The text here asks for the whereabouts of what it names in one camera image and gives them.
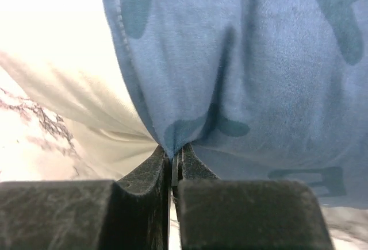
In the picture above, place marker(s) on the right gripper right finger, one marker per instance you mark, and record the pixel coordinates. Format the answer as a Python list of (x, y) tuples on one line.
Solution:
[(255, 214)]

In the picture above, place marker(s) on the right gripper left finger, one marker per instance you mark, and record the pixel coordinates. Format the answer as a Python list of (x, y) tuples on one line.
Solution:
[(131, 213)]

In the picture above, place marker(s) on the white pillow with red logo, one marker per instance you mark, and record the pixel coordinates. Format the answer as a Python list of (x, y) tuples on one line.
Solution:
[(65, 110)]

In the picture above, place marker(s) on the blue lettered pillowcase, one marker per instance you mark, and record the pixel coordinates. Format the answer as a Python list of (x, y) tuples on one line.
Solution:
[(262, 89)]

